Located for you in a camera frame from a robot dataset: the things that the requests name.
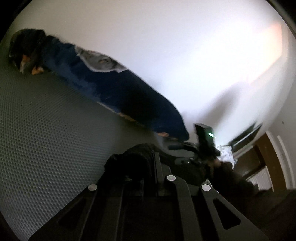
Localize black pants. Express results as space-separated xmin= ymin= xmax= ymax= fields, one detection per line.
xmin=104 ymin=144 xmax=259 ymax=212

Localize white radiator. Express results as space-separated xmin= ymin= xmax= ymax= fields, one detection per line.
xmin=247 ymin=166 xmax=273 ymax=190

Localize brown wooden door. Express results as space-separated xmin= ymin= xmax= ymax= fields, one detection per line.
xmin=234 ymin=134 xmax=287 ymax=191

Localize grey mesh mattress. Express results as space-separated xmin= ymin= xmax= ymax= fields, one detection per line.
xmin=0 ymin=41 xmax=200 ymax=241

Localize navy floral blanket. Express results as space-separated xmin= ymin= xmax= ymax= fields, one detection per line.
xmin=9 ymin=29 xmax=189 ymax=141

